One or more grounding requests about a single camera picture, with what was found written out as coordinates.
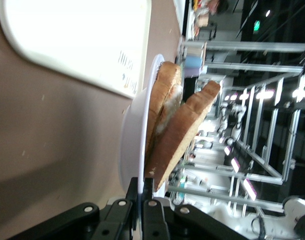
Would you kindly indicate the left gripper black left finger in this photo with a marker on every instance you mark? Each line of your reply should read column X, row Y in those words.
column 117, row 220

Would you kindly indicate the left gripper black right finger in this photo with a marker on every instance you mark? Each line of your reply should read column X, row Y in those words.
column 155, row 225

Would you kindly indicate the white round plate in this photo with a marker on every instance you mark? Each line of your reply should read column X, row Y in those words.
column 132, row 140

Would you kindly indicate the brown toast bread slice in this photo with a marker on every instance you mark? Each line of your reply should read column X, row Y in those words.
column 162, row 85
column 180, row 135

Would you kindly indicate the toy fried egg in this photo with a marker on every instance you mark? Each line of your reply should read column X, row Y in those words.
column 171, row 107

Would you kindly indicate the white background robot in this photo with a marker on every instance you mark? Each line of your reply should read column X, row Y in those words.
column 236, row 117

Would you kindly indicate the cream bear print tray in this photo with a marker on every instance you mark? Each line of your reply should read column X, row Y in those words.
column 67, row 37

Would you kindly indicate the green exit sign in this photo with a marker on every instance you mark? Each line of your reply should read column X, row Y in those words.
column 257, row 25

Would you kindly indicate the aluminium cage frame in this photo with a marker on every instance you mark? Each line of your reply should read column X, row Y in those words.
column 267, row 67

